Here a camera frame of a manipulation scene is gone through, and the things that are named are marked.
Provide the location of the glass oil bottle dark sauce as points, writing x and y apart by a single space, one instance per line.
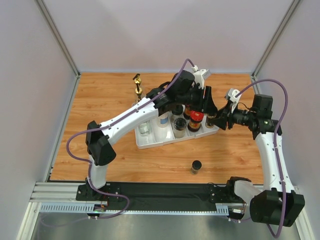
139 92

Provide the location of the aluminium frame rail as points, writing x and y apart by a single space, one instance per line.
137 198

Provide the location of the clear glass oil bottle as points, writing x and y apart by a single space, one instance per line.
145 128

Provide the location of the left aluminium corner post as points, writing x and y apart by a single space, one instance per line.
56 33

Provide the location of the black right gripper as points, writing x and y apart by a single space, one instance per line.
229 118

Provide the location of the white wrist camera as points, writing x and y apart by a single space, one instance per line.
232 96
200 75

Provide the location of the white powder jar black lid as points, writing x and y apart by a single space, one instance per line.
179 127

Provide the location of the aluminium corner post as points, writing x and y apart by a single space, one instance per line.
56 33
276 36

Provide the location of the red lid sauce jar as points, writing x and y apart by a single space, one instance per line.
195 120
187 112

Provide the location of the white divided organizer tray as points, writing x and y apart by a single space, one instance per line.
163 136

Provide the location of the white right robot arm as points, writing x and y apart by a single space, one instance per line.
277 202

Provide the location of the black knob grinder bottle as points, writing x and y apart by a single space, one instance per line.
176 112

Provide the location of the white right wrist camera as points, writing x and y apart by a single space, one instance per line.
232 96

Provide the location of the small black lid spice jar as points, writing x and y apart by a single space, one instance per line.
195 167
210 121

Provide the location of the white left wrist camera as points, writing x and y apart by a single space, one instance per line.
200 75

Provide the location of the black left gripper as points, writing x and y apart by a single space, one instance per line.
210 106

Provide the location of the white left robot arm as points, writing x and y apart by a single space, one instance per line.
101 137

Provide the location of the right aluminium corner post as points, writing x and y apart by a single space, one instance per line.
276 36

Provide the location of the salt jar silver lid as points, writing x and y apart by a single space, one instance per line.
163 120

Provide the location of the glass oil bottle brown sauce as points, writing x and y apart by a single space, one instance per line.
137 80

